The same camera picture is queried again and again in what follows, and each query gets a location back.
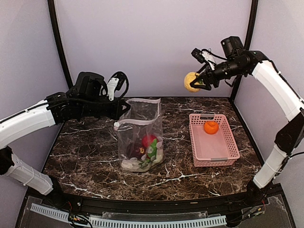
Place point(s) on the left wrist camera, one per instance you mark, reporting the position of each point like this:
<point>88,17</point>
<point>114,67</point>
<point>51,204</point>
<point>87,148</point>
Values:
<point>114,84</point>

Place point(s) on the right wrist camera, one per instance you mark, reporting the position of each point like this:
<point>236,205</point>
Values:
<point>203,56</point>

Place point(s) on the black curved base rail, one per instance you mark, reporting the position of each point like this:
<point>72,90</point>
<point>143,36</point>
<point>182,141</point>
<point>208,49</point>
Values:
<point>97,193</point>

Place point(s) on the red toy pepper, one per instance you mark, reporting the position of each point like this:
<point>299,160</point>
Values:
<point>147,140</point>

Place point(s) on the white toy vegetable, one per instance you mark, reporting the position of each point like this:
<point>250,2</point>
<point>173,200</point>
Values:
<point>131,165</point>
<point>158,157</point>

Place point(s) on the white slotted cable duct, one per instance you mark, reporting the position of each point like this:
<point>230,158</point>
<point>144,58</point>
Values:
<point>123,220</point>

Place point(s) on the left black frame post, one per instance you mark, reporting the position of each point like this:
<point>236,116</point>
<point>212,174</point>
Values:
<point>58,42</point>

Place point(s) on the dark red toy fruit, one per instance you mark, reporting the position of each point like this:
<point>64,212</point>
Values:
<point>135,150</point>

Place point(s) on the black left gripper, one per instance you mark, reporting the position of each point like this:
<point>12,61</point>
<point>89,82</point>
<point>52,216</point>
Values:
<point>117,111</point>

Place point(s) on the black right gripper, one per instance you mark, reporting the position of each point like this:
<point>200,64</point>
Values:
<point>209,73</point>

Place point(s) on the orange toy tangerine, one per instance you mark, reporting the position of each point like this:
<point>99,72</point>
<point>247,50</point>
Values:
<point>211,127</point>

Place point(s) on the clear zip top bag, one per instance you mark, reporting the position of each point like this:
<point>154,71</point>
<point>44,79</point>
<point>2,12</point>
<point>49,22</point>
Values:
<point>140,135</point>

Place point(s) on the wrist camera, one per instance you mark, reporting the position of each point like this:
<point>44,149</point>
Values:
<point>203,56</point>
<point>114,84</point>

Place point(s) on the black frame post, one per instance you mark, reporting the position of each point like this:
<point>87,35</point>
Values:
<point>58,42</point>
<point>249,35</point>

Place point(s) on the pink plastic basket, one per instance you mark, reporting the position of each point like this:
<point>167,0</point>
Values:
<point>212,150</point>

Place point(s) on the right black frame post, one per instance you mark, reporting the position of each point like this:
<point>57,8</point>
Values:
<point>249,35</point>

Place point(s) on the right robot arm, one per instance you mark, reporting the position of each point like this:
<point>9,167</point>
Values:
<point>239,61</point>

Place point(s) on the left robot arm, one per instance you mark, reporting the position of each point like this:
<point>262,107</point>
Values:
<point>91,96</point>

